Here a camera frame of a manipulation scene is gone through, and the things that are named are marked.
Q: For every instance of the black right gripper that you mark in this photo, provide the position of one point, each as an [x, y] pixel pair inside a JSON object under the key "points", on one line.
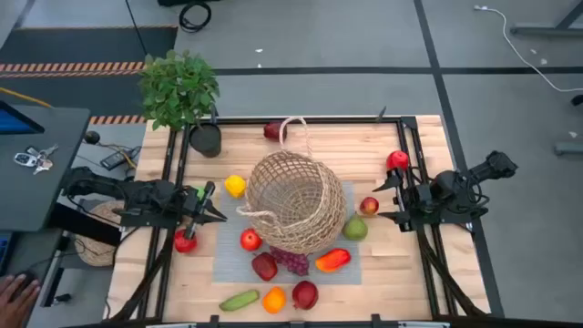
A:
{"points": [[421, 200]]}

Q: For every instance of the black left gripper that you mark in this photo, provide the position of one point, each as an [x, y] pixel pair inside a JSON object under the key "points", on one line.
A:
{"points": [[199, 210]]}

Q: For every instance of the small red-yellow peach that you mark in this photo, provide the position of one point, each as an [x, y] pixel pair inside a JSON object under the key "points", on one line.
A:
{"points": [[369, 206]]}

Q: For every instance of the yellow bell pepper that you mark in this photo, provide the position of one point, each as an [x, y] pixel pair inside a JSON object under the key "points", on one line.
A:
{"points": [[235, 187]]}

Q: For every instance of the red apple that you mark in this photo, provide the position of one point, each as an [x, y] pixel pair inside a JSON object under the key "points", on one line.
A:
{"points": [[398, 159], [250, 240], [183, 245]]}

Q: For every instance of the green pear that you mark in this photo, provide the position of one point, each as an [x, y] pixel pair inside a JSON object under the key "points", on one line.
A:
{"points": [[354, 229]]}

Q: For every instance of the red orange mango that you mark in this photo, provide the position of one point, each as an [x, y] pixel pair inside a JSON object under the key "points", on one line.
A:
{"points": [[333, 260]]}

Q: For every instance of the green cucumber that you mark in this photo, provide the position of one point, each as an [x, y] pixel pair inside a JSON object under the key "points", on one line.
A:
{"points": [[239, 300]]}

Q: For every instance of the dark red fruit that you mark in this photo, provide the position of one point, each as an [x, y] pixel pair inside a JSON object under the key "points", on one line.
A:
{"points": [[272, 131]]}

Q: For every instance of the orange fruit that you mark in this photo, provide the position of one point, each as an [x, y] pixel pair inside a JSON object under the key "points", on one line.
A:
{"points": [[274, 300]]}

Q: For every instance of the dark red pomegranate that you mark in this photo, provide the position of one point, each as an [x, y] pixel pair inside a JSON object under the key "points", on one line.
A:
{"points": [[305, 295]]}

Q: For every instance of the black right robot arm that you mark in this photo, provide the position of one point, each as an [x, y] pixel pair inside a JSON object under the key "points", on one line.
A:
{"points": [[455, 191]]}

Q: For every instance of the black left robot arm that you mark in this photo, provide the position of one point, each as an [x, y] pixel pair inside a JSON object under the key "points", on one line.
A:
{"points": [[136, 193]]}

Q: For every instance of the grey woven placemat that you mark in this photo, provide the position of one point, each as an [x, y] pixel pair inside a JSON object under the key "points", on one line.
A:
{"points": [[232, 269]]}

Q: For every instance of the purple grape bunch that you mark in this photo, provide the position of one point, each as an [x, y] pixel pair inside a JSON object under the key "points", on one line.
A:
{"points": [[293, 263]]}

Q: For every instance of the black power adapter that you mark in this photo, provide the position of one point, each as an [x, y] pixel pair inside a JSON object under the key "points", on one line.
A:
{"points": [[116, 159]]}

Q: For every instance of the round woven mat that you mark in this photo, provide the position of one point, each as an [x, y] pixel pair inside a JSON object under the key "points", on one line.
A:
{"points": [[93, 253]]}

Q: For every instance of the black desk support beam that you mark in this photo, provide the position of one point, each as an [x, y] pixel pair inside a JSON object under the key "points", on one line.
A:
{"points": [[86, 225]]}

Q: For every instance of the green potted plant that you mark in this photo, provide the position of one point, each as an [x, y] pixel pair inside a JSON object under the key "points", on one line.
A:
{"points": [[177, 89]]}

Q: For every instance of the silver key bunch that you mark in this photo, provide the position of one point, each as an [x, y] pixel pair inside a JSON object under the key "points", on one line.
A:
{"points": [[45, 163]]}

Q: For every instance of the grey table foot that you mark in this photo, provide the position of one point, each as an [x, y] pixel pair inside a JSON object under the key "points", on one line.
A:
{"points": [[569, 148]]}

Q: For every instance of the grey desk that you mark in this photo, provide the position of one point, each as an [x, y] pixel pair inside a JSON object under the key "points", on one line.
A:
{"points": [[32, 255]]}

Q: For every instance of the charcoal desk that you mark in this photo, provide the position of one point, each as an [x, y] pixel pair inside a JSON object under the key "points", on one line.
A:
{"points": [[27, 196]]}

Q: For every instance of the black computer mouse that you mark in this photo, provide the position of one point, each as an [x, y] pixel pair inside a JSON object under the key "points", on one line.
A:
{"points": [[28, 276]]}

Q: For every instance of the black car key fob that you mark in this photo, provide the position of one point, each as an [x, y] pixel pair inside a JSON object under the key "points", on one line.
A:
{"points": [[23, 159]]}

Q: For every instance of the black hazard-striped floor mat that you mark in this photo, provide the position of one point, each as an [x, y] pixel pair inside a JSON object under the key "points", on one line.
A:
{"points": [[91, 45]]}

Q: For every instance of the black caster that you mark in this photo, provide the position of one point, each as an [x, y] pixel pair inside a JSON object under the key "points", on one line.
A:
{"points": [[578, 100]]}

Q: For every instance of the dark keyboard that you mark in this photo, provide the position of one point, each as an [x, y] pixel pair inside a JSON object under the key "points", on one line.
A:
{"points": [[3, 253]]}

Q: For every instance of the person's hand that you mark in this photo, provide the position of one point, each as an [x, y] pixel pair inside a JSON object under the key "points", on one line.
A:
{"points": [[16, 305]]}

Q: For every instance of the computer monitor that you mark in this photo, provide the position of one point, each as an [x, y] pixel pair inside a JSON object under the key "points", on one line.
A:
{"points": [[13, 123]]}

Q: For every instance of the grey-legged workbench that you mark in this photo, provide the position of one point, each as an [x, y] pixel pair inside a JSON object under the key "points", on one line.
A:
{"points": [[546, 31]]}

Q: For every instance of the black aluminium frame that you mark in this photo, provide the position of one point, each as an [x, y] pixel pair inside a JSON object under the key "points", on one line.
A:
{"points": [[346, 120]]}

